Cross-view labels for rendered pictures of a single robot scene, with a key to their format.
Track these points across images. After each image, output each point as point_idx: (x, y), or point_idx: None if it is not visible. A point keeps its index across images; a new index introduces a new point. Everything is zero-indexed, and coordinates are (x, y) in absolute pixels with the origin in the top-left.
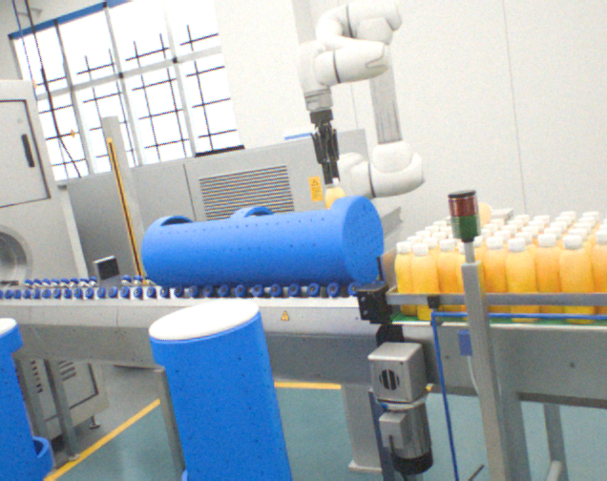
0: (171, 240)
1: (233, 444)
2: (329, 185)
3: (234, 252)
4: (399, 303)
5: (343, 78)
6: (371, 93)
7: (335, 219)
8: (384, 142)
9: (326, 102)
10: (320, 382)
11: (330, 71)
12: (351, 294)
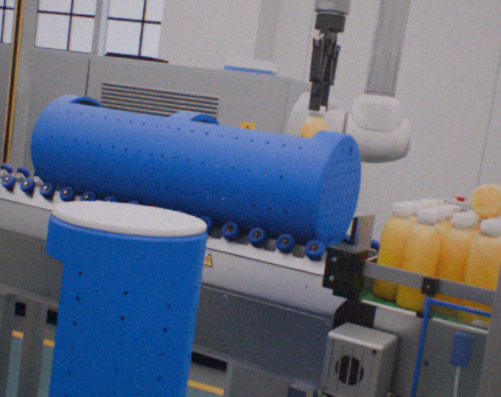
0: (80, 124)
1: (126, 396)
2: (313, 112)
3: (165, 160)
4: (379, 277)
5: None
6: (376, 28)
7: (318, 151)
8: (373, 93)
9: (344, 7)
10: (224, 360)
11: None
12: (309, 254)
